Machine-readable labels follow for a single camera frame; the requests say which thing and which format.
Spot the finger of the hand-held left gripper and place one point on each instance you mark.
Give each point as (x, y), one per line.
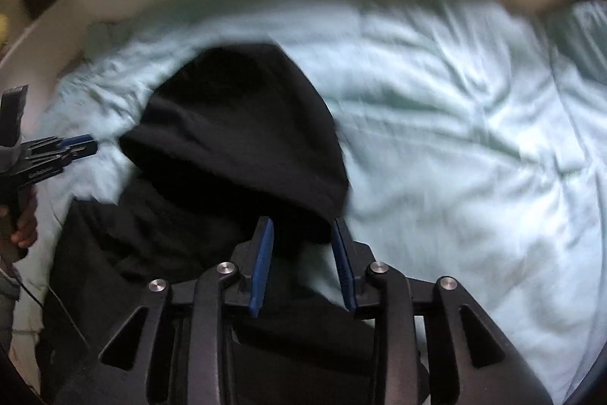
(80, 141)
(57, 157)

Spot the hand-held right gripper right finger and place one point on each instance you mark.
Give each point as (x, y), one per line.
(344, 272)

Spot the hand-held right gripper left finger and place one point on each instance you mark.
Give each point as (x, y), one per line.
(263, 265)

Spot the black garment with grey piping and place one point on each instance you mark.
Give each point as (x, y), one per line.
(237, 139)

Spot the person's left forearm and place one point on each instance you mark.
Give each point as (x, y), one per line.
(7, 305)

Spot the person's left hand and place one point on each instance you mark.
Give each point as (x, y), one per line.
(26, 222)

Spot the yellow globe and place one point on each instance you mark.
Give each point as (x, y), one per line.
(3, 28)

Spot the light teal duvet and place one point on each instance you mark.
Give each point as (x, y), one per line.
(450, 125)

